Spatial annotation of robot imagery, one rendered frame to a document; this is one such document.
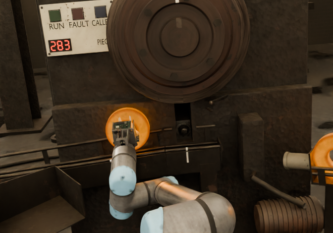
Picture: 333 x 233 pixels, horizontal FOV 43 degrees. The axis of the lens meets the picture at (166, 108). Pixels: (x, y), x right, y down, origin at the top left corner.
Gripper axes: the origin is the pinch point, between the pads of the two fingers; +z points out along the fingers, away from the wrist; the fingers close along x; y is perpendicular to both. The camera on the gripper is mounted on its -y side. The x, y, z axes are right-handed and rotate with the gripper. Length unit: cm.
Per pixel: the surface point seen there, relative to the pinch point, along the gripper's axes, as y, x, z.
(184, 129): -7.8, -20.3, 4.6
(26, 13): -134, 213, 590
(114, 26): 35.2, -0.7, 4.6
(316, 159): -8, -61, -21
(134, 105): 3.6, -3.1, 6.3
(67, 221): -12.0, 19.3, -32.2
